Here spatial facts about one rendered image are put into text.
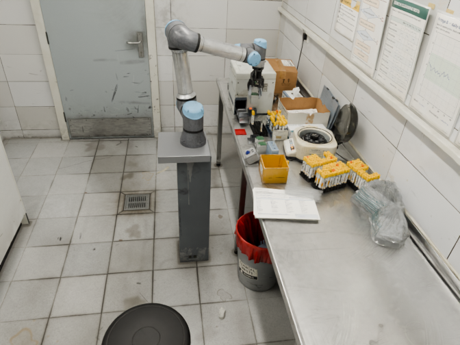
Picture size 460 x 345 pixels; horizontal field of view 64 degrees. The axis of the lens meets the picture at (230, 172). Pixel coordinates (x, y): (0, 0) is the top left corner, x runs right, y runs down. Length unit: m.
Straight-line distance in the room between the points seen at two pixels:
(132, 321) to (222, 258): 1.20
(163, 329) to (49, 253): 1.51
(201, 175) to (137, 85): 1.86
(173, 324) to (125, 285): 1.04
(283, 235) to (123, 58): 2.61
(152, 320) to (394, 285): 0.97
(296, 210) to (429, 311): 0.66
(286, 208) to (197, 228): 0.85
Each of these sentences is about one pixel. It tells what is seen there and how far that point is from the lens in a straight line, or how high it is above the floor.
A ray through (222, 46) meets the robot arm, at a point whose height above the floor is 1.47.
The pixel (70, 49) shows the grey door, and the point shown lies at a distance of 3.84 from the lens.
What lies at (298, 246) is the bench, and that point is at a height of 0.88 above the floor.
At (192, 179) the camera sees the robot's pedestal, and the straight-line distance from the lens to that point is 2.21.
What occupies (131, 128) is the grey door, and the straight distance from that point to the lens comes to 4.07.
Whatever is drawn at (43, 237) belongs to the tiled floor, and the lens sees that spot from 3.09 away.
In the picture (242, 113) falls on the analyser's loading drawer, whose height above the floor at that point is 0.94.
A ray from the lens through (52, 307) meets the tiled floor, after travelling 2.63.
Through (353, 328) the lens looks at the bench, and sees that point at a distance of 1.44.
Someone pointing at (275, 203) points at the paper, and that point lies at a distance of 1.80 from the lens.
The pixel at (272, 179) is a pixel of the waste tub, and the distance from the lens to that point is 1.94.
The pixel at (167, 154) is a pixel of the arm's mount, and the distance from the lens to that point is 2.07.
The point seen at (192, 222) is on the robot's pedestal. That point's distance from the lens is 2.43.
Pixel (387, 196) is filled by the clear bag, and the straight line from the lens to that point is 1.84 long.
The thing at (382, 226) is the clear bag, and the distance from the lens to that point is 1.75.
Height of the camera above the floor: 2.01
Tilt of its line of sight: 35 degrees down
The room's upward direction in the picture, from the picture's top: 4 degrees clockwise
